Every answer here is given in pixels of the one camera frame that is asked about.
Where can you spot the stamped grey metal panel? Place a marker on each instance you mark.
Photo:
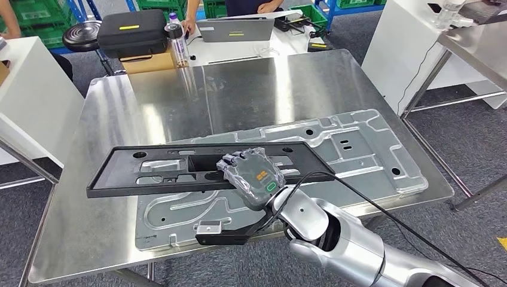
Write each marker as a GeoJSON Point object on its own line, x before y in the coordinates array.
{"type": "Point", "coordinates": [356, 150]}

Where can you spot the stainless steel table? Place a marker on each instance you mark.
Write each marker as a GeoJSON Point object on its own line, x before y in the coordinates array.
{"type": "Point", "coordinates": [27, 162]}
{"type": "Point", "coordinates": [483, 47]}

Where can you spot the flat brown cardboard box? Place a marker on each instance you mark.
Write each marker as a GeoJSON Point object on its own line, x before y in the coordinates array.
{"type": "Point", "coordinates": [146, 65]}

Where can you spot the stainless steel workbench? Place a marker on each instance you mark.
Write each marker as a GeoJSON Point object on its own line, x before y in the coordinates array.
{"type": "Point", "coordinates": [237, 91]}

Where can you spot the green plastic crate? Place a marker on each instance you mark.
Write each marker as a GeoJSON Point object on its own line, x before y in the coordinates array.
{"type": "Point", "coordinates": [39, 16]}
{"type": "Point", "coordinates": [158, 6]}
{"type": "Point", "coordinates": [360, 3]}
{"type": "Point", "coordinates": [313, 14]}
{"type": "Point", "coordinates": [216, 8]}

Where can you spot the black hard case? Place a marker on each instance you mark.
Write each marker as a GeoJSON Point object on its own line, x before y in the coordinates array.
{"type": "Point", "coordinates": [130, 39]}

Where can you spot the grey laptop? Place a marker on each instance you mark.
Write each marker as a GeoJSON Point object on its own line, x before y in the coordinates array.
{"type": "Point", "coordinates": [237, 31]}

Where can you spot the black plastic frame part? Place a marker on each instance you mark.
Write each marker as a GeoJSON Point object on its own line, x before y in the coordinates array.
{"type": "Point", "coordinates": [119, 186]}

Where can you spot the white cabinet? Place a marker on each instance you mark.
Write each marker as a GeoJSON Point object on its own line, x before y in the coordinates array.
{"type": "Point", "coordinates": [396, 47]}
{"type": "Point", "coordinates": [35, 91]}

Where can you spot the black box yellow label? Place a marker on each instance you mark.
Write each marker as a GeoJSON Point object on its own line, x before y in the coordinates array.
{"type": "Point", "coordinates": [320, 46]}

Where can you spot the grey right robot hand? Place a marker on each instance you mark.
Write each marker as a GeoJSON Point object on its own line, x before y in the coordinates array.
{"type": "Point", "coordinates": [253, 178]}

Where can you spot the clear purple water bottle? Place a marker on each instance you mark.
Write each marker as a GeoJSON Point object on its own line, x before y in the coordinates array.
{"type": "Point", "coordinates": [178, 43]}

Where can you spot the black round stool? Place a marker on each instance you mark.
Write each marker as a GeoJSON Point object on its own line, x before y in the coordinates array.
{"type": "Point", "coordinates": [81, 35]}

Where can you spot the person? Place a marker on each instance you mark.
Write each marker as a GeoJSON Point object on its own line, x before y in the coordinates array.
{"type": "Point", "coordinates": [10, 20]}
{"type": "Point", "coordinates": [241, 6]}

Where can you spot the white desk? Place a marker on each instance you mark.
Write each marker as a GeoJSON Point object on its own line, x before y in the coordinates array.
{"type": "Point", "coordinates": [221, 51]}

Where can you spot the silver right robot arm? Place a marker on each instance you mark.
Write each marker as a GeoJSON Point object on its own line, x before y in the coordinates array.
{"type": "Point", "coordinates": [348, 245]}

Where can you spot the black device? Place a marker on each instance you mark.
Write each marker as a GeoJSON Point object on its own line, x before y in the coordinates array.
{"type": "Point", "coordinates": [283, 23]}

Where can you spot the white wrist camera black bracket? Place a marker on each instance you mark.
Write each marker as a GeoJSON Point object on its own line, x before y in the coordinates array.
{"type": "Point", "coordinates": [221, 237]}

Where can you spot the yellow floor tape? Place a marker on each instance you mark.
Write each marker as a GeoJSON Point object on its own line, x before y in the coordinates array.
{"type": "Point", "coordinates": [502, 243]}

